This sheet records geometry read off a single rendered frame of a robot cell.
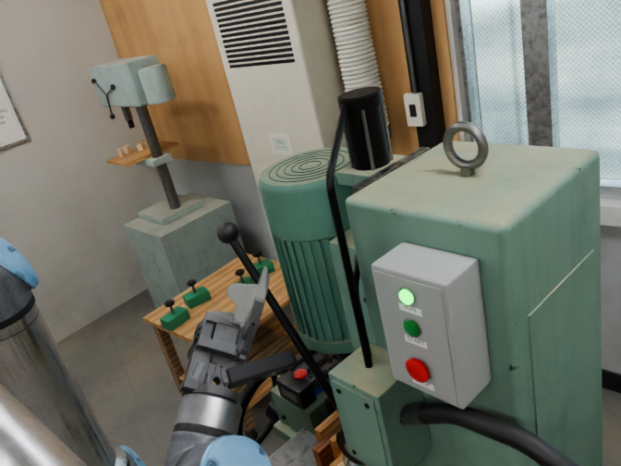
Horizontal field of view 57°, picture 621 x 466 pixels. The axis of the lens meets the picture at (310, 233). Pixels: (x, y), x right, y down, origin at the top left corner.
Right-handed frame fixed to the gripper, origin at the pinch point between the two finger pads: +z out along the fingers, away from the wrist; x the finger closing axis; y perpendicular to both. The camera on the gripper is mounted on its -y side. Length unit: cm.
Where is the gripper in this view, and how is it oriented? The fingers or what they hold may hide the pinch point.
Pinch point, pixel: (256, 284)
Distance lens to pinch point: 95.4
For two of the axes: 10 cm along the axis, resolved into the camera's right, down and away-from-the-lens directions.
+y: -9.1, -3.3, -2.4
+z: 1.7, -8.4, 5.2
